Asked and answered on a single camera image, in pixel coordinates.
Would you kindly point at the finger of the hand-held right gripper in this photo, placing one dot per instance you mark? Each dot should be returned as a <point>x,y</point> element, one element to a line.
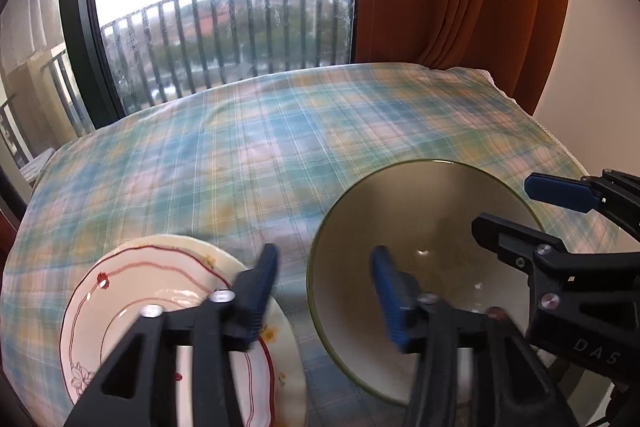
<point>555,192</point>
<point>510,239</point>

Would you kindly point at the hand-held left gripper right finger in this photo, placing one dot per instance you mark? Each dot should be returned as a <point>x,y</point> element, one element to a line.
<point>390,302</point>

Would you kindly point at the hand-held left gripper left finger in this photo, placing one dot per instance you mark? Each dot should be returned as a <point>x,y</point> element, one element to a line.
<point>260,287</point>

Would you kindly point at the ruffled yellow-flower deep plate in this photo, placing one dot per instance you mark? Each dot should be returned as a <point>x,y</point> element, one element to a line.
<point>285,357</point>

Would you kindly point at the beige ceramic bowl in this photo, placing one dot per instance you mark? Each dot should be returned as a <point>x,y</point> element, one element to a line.
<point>425,207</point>

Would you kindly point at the red-patterned white plate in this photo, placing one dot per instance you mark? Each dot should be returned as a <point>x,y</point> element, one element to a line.
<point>125,287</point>

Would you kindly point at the plaid tablecloth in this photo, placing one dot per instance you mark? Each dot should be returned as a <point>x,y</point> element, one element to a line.
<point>250,147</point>

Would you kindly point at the white plastic stool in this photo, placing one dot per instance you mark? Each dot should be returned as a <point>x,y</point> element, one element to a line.
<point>37,164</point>

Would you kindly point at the narrow orange curtain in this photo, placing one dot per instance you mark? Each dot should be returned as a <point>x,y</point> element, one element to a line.
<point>6,232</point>

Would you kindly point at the black window frame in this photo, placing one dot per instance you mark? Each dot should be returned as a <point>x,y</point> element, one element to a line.
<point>75,32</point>

